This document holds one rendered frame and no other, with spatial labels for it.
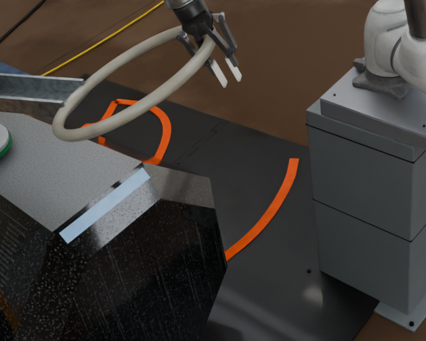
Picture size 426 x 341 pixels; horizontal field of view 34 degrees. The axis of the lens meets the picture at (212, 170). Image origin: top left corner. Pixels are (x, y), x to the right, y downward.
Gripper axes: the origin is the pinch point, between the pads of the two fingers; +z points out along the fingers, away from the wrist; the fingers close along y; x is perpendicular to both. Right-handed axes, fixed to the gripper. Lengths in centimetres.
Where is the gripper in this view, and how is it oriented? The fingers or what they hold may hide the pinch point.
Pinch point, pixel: (226, 71)
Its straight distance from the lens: 173.6
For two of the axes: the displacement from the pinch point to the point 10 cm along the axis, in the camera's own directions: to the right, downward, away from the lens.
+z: 4.9, 7.6, 4.3
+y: -8.6, 3.3, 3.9
